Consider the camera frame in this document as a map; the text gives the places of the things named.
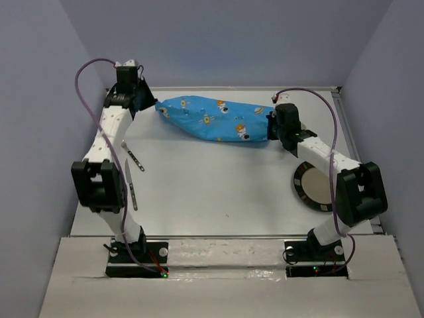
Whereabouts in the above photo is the blue space-print cloth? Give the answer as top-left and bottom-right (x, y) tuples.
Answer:
(155, 95), (274, 142)

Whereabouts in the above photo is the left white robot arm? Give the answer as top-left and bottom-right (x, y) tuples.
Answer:
(71, 60), (156, 262)

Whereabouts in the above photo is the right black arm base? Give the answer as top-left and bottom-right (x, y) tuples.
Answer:
(282, 233), (348, 278)

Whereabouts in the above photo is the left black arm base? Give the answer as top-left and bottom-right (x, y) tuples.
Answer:
(103, 238), (169, 279)

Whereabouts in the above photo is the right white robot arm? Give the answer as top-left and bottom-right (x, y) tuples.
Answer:
(266, 103), (388, 260)

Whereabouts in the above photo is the silver fork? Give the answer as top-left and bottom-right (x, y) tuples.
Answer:
(121, 140), (145, 172)

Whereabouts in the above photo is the black rimmed cream plate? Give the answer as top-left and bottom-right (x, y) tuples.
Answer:
(293, 161), (333, 213)

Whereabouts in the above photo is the silver knife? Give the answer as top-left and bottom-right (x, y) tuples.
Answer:
(125, 159), (138, 211)

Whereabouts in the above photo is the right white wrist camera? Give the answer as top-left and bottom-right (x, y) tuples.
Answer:
(272, 93), (291, 105)

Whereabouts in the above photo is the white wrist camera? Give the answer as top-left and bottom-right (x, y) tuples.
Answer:
(272, 93), (291, 105)
(114, 60), (139, 68)

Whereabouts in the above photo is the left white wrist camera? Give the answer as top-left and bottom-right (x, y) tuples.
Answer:
(114, 60), (139, 68)

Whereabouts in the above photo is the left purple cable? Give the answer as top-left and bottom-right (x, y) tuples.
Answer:
(74, 58), (166, 276)

